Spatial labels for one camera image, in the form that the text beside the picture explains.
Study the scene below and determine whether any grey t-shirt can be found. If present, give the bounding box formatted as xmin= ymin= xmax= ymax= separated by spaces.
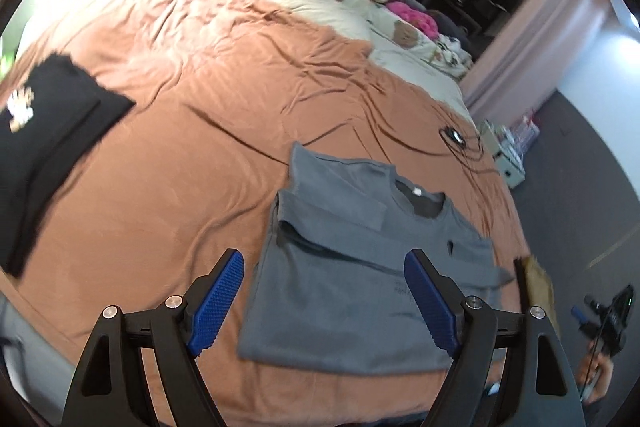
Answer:
xmin=238 ymin=144 xmax=511 ymax=376

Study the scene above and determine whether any right hand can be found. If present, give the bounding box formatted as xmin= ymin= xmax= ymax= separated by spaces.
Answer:
xmin=576 ymin=340 xmax=614 ymax=405

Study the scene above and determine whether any folded black garment under mustard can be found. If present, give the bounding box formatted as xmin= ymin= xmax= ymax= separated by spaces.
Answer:
xmin=513 ymin=257 xmax=529 ymax=313

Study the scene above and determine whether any orange-brown bed blanket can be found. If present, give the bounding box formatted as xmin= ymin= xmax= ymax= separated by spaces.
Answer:
xmin=0 ymin=0 xmax=534 ymax=427

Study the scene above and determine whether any white bedside drawer cabinet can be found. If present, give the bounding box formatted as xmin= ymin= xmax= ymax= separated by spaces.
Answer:
xmin=480 ymin=120 xmax=526 ymax=190

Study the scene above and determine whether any striped gift bag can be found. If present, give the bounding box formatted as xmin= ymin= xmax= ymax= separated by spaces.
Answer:
xmin=510 ymin=112 xmax=540 ymax=158

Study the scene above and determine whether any cream bear print pillow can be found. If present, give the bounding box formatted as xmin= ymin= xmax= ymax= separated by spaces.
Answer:
xmin=335 ymin=0 xmax=473 ymax=81

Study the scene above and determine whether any folded black garment with print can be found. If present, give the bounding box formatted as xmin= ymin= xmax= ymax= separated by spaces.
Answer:
xmin=1 ymin=54 xmax=134 ymax=277

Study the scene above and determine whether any pink plush blanket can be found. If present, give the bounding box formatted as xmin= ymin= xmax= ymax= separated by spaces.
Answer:
xmin=386 ymin=1 xmax=439 ymax=39

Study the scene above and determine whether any right pink curtain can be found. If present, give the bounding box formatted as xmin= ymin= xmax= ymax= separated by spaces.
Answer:
xmin=461 ymin=0 xmax=612 ymax=126

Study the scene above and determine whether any cream bed sheet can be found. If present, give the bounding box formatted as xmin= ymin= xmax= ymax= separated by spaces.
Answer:
xmin=184 ymin=0 xmax=476 ymax=122

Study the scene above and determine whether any black device with cable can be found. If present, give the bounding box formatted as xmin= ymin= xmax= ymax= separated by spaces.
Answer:
xmin=369 ymin=108 xmax=501 ymax=178

